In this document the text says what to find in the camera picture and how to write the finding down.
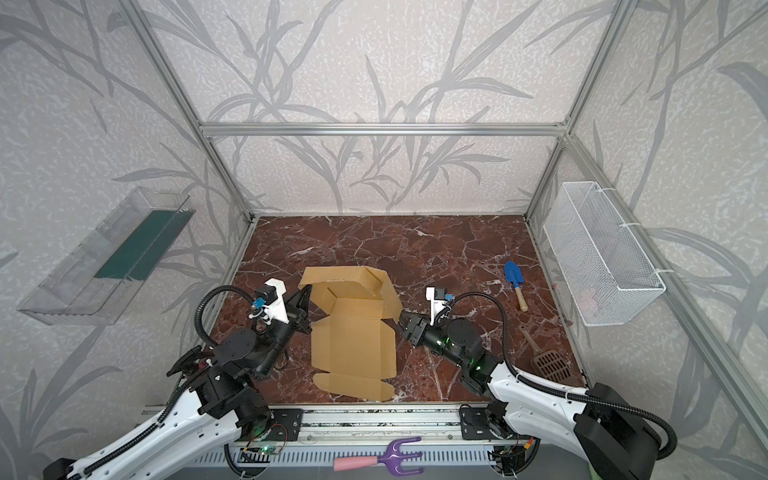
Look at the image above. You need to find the brown cardboard box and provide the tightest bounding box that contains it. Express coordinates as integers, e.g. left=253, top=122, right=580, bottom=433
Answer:
left=300, top=266, right=403, bottom=402

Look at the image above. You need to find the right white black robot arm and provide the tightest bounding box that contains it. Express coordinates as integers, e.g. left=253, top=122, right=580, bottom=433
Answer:
left=398, top=293, right=678, bottom=479

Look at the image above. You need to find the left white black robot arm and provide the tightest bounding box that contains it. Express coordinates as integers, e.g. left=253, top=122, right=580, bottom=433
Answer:
left=43, top=279, right=312, bottom=479

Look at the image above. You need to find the small green lit circuit board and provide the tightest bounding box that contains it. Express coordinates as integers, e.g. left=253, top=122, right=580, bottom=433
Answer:
left=239, top=445, right=284, bottom=464

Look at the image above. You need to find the purple pink garden fork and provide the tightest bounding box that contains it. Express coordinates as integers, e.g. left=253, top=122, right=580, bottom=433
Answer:
left=333, top=437, right=424, bottom=478

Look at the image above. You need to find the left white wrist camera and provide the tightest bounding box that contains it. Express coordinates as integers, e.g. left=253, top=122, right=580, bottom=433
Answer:
left=249, top=278, right=289, bottom=325

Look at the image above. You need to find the red black handled tool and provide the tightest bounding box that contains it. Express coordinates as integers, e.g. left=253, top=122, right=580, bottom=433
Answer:
left=166, top=345, right=221, bottom=389

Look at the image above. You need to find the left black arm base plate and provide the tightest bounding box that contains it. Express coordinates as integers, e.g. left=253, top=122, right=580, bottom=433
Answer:
left=241, top=408, right=304, bottom=442

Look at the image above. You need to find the aluminium front rail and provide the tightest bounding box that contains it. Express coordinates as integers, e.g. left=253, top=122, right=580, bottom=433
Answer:
left=137, top=403, right=631, bottom=448

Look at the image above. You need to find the blue trowel wooden handle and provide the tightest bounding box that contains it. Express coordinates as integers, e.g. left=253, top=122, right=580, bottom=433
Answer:
left=504, top=261, right=528, bottom=312

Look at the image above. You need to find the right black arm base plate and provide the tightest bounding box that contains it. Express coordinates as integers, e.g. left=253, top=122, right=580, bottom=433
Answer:
left=458, top=401, right=540, bottom=445

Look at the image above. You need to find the white wire mesh basket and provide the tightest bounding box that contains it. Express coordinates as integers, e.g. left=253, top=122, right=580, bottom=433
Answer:
left=544, top=181, right=666, bottom=327

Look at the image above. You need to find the clear plastic wall bin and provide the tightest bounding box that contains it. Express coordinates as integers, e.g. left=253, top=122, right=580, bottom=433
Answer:
left=18, top=187, right=195, bottom=326

